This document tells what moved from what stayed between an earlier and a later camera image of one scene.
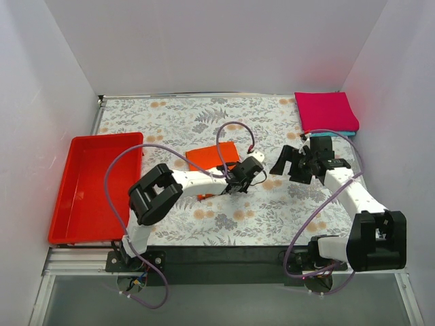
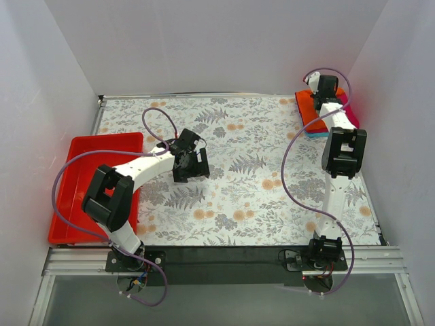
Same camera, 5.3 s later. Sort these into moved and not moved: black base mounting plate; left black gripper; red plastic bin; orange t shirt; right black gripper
Moved: right black gripper; left black gripper; orange t shirt
Not moved: red plastic bin; black base mounting plate
